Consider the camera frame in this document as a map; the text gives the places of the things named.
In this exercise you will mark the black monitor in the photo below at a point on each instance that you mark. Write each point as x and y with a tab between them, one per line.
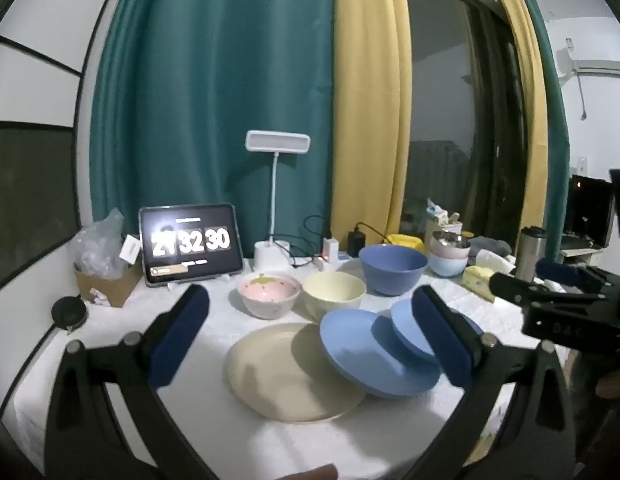
587	210

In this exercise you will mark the large blue bowl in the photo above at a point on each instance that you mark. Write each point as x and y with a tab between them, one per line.
389	270

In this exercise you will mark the person's left hand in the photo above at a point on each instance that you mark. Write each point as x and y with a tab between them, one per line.
310	474

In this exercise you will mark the small white carton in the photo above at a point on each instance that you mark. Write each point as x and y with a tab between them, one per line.
131	249

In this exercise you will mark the teal curtain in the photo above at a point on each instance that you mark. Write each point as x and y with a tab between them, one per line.
215	85
554	135

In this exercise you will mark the white tissue pack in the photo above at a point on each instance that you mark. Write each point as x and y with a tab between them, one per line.
494	261

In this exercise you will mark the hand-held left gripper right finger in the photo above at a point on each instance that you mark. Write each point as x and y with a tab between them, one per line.
442	340

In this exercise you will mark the white tablecloth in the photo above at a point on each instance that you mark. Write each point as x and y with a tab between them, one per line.
215	310

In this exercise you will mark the steel tumbler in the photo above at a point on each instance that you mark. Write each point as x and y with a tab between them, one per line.
531	252

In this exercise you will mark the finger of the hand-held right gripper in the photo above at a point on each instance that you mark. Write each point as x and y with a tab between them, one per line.
514	287
559	271

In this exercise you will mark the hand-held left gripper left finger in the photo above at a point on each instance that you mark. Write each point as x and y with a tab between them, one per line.
182	340

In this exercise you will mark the small blue plate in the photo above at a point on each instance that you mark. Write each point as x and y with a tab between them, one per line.
407	322

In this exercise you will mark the grey cloth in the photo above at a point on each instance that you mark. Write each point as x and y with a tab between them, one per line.
489	246

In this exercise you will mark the steel bowl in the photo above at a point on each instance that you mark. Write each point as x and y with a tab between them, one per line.
449	237

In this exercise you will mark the cream plate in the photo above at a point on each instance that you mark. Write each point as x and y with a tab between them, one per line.
280	375

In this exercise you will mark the white power strip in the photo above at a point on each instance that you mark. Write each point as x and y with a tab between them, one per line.
347	259

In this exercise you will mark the light blue bowl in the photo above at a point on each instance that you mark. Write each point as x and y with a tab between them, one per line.
447	266

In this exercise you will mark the white charger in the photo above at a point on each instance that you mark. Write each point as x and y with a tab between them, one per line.
331	251

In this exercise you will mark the black round disc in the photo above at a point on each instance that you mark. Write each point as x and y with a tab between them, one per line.
70	313

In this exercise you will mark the black power adapter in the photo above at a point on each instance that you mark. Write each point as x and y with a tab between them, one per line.
356	244

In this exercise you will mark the yellow sponge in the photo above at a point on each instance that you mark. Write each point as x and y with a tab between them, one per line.
477	280

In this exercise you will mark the white desk lamp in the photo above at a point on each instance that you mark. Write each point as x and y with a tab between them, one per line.
277	141

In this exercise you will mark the yellow bag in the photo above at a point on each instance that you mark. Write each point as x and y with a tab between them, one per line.
404	241

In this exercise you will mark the large blue plate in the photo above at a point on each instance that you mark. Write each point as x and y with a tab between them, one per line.
355	345

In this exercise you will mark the person's right hand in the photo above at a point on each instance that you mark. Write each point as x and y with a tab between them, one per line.
614	385

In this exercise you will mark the white air conditioner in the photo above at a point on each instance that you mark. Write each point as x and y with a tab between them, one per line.
599	66

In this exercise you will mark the dark glass window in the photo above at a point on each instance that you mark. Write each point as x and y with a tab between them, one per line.
439	110

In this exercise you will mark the pink strawberry bowl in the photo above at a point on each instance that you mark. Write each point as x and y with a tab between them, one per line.
267	290

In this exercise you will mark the cream bowl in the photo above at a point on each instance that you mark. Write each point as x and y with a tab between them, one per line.
335	292

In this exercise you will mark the blue white packet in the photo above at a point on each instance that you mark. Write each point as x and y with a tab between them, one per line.
433	207

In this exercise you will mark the clear plastic bag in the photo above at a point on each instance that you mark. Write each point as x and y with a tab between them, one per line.
97	245

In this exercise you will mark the white wall outlet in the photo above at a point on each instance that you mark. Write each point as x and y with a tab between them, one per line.
582	163

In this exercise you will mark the tablet with clock display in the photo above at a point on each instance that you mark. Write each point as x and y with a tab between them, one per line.
190	240

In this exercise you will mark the beige storage box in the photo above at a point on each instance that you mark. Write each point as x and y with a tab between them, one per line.
439	222

